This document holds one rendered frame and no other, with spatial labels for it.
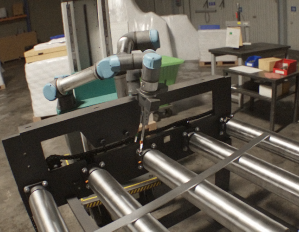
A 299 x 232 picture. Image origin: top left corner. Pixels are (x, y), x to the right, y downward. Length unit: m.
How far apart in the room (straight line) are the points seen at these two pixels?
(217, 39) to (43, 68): 5.05
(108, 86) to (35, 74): 2.74
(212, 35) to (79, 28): 6.20
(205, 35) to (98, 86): 6.15
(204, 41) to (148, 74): 6.85
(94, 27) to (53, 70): 2.58
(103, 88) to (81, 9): 0.62
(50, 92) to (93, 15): 0.69
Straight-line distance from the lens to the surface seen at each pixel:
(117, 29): 4.95
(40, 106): 4.78
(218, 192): 1.06
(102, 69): 1.53
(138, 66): 1.23
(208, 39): 7.95
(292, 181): 1.16
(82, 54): 2.07
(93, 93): 2.04
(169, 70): 3.95
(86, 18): 2.07
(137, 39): 1.58
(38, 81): 4.68
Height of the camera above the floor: 1.55
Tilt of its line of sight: 21 degrees down
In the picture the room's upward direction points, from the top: 5 degrees counter-clockwise
